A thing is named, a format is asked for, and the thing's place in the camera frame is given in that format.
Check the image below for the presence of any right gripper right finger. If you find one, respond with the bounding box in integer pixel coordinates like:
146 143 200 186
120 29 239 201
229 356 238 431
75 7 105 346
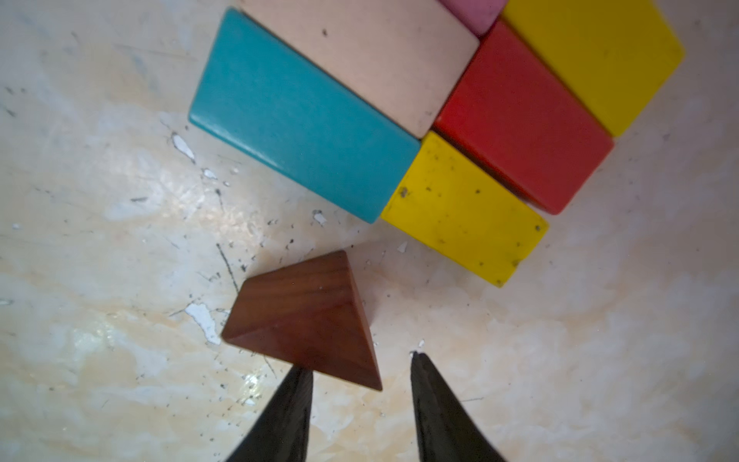
410 352 505 462

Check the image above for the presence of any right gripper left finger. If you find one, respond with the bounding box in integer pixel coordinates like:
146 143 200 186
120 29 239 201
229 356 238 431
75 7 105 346
227 366 314 462

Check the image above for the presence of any brown triangle block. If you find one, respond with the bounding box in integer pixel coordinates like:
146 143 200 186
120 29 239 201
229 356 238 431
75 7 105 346
221 250 383 391

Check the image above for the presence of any yellow block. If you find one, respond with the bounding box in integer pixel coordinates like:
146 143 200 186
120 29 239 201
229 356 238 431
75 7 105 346
502 0 684 137
381 132 548 287

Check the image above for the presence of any red block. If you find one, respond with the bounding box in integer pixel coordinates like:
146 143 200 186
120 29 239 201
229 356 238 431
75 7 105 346
433 20 614 215

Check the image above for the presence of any teal rectangular block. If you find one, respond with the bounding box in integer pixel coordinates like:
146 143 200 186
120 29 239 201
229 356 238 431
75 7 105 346
189 8 420 223

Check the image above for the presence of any beige rectangular block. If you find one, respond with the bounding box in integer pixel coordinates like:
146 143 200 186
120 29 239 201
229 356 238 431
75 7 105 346
239 1 479 138

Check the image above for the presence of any pink block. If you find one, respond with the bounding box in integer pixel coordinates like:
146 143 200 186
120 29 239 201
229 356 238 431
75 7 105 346
440 0 508 38

